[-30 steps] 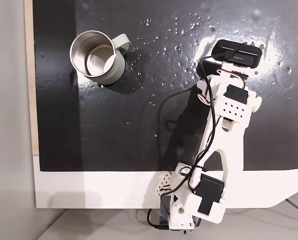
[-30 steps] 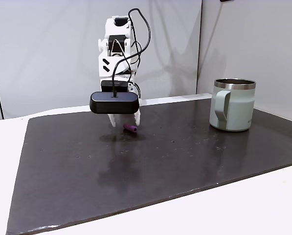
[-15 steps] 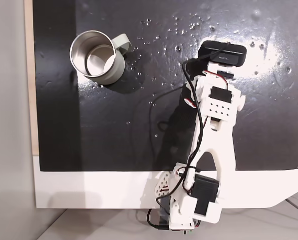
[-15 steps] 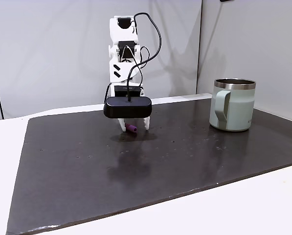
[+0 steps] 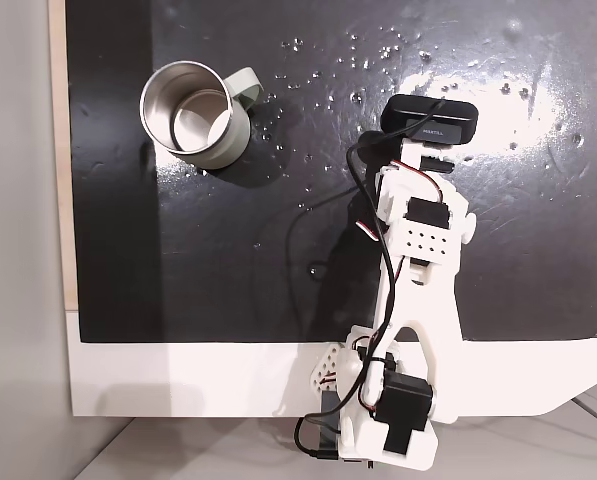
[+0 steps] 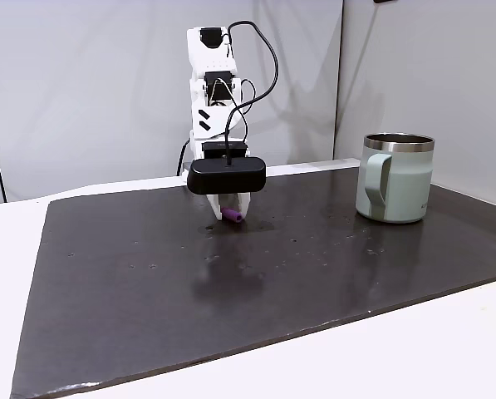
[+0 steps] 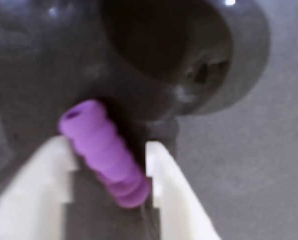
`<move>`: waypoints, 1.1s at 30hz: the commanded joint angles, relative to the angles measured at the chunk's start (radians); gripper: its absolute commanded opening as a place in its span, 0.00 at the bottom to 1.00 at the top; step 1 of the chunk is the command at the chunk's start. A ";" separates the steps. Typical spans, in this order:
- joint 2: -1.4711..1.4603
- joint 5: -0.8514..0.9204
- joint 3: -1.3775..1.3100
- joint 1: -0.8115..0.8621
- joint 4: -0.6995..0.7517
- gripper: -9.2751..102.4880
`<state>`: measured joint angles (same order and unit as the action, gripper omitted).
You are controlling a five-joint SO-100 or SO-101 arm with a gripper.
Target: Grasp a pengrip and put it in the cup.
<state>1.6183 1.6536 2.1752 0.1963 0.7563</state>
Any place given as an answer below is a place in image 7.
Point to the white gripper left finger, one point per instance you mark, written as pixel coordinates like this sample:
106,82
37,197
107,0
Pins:
36,190

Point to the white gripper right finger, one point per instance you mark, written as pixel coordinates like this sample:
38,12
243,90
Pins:
178,200

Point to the purple ribbed pen grip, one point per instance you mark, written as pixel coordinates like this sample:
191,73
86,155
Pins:
106,152

